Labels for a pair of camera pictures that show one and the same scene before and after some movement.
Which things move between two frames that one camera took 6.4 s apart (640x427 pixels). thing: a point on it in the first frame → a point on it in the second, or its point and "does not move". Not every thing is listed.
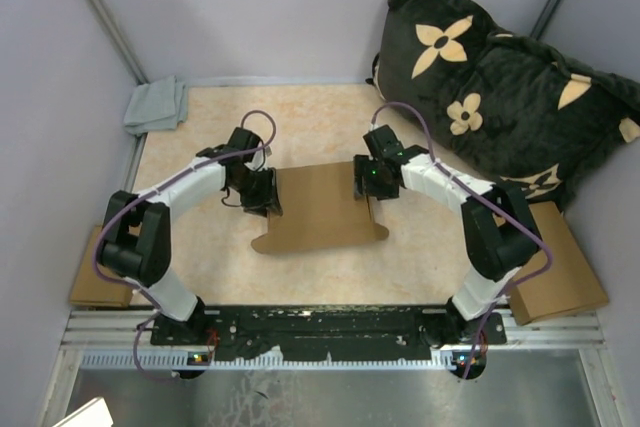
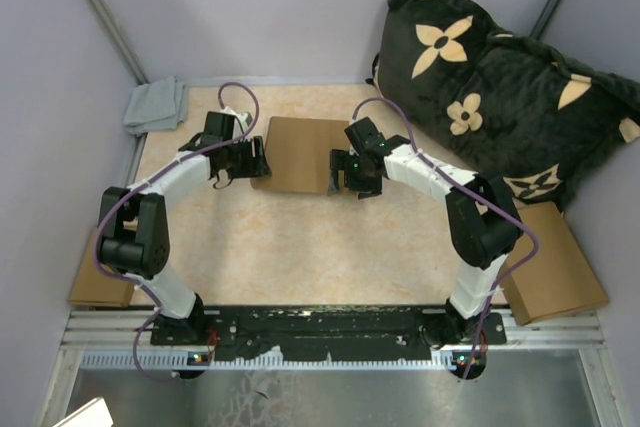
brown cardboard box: [319, 210] → [298, 152]
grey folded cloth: [160, 104] does not move
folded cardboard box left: [90, 290] does not move
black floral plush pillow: [502, 106] does not move
